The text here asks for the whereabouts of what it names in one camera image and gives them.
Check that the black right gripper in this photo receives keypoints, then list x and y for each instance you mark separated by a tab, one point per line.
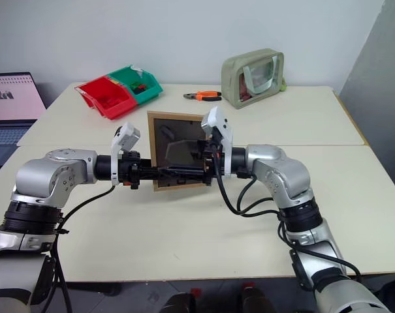
209	163

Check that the wooden picture frame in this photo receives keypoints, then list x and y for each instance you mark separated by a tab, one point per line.
158	137

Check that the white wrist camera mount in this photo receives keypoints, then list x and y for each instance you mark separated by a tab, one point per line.
127	135
216	119

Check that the grey partition panel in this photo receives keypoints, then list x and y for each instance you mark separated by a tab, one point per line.
376	98

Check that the khaki clear zip pouch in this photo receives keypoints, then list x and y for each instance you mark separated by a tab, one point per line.
231	81

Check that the small green pouch tag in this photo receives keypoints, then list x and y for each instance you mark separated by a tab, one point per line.
283	85

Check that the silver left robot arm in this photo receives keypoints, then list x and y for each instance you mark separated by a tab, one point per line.
37	176

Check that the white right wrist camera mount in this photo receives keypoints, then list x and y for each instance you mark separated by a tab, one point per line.
216	119

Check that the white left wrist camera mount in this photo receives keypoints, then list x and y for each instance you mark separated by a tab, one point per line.
127	135

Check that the green plastic storage bin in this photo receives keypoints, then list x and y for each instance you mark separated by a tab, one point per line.
148	93

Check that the red plastic storage bin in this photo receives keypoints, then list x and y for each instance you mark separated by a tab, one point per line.
114	102

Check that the small green red parts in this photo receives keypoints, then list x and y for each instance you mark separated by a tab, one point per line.
139	86

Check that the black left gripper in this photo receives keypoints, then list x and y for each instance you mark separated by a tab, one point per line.
129	168

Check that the open laptop computer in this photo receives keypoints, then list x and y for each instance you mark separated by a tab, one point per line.
11	98

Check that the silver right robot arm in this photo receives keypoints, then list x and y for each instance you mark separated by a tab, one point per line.
282	169

